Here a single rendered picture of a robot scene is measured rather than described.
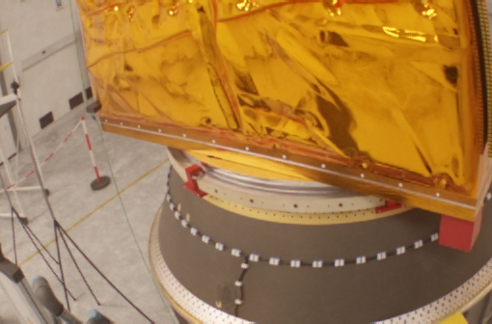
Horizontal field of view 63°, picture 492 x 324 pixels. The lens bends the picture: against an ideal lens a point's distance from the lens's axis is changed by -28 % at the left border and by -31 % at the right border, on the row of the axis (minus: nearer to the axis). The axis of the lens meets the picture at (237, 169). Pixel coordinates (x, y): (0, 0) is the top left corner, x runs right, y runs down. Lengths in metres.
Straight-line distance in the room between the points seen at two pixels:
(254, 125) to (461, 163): 0.78
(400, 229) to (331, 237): 0.27
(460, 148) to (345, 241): 0.68
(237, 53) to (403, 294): 1.03
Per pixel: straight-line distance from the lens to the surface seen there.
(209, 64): 1.74
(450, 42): 1.18
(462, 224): 1.50
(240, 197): 1.82
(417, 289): 1.84
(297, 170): 1.72
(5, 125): 9.06
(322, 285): 1.80
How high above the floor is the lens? 2.59
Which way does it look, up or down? 27 degrees down
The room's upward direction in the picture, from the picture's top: 13 degrees counter-clockwise
